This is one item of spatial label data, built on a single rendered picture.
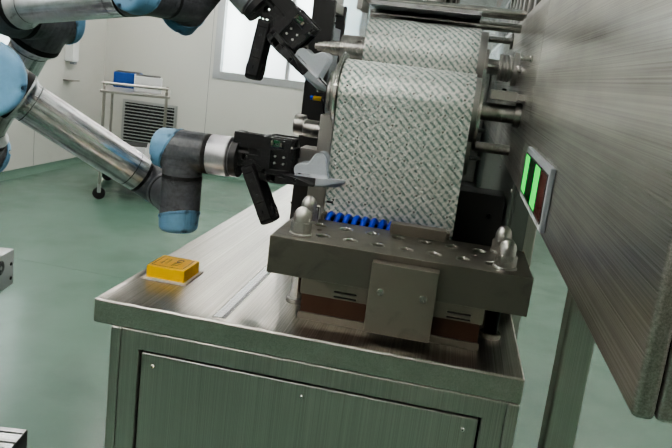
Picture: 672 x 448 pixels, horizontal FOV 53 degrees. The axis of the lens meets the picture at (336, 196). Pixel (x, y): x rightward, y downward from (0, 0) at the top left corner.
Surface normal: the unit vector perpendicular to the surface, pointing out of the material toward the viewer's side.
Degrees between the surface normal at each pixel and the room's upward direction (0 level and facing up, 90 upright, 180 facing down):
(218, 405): 90
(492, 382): 90
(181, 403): 90
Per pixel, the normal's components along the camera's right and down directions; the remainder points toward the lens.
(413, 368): -0.18, 0.17
